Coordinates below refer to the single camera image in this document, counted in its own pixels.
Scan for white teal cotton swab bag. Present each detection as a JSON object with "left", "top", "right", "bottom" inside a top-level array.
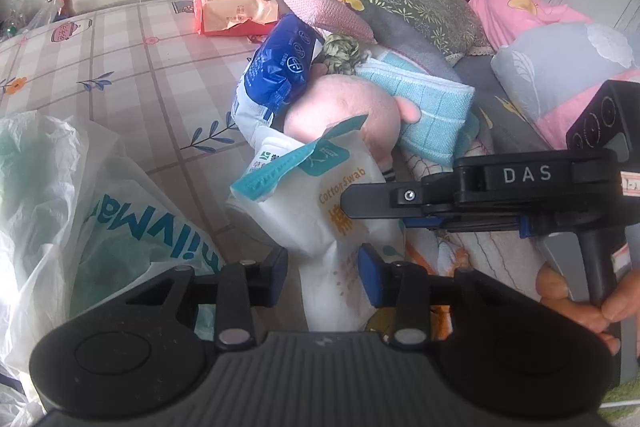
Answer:
[{"left": 229, "top": 116, "right": 407, "bottom": 334}]

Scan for green scrunchie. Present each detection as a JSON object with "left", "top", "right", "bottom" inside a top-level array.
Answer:
[{"left": 320, "top": 33, "right": 367, "bottom": 78}]

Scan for teal checked towel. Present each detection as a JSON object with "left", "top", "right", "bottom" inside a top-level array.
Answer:
[{"left": 356, "top": 57, "right": 477, "bottom": 168}]

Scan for person's right hand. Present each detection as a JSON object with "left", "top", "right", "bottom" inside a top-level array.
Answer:
[{"left": 535, "top": 266, "right": 640, "bottom": 355}]

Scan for white plastic cup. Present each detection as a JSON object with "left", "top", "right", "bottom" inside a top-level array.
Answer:
[{"left": 248, "top": 132, "right": 306, "bottom": 180}]

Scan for green fuzzy mat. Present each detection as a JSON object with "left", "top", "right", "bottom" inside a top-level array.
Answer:
[{"left": 597, "top": 382, "right": 640, "bottom": 427}]

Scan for blue white tissue pack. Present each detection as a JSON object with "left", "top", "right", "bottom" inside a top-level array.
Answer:
[{"left": 231, "top": 13, "right": 326, "bottom": 128}]

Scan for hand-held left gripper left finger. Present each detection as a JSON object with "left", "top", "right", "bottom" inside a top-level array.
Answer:
[{"left": 122, "top": 248, "right": 289, "bottom": 351}]

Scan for pink wet wipes pack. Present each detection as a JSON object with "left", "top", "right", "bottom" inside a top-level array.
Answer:
[{"left": 192, "top": 0, "right": 282, "bottom": 38}]

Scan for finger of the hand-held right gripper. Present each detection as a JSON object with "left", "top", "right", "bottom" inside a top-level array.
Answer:
[{"left": 342, "top": 179, "right": 455, "bottom": 231}]

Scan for white plastic bag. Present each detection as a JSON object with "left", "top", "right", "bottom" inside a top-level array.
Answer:
[{"left": 0, "top": 111, "right": 227, "bottom": 427}]

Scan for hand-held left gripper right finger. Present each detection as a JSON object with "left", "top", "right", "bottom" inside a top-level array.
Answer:
[{"left": 359, "top": 243, "right": 506, "bottom": 351}]

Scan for checked bed sheet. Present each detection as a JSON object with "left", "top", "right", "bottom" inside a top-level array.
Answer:
[{"left": 0, "top": 0, "right": 313, "bottom": 338}]

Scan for pink plush toy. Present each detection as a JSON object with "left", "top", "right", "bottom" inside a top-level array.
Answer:
[{"left": 284, "top": 74, "right": 422, "bottom": 180}]

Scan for grey blanket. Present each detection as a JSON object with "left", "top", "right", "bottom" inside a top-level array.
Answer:
[{"left": 350, "top": 0, "right": 566, "bottom": 158}]

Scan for clear plastic bag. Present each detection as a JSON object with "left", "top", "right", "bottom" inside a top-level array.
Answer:
[{"left": 0, "top": 0, "right": 77, "bottom": 40}]

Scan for grey leaf print pillow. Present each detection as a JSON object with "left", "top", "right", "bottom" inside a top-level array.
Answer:
[{"left": 490, "top": 22, "right": 640, "bottom": 150}]

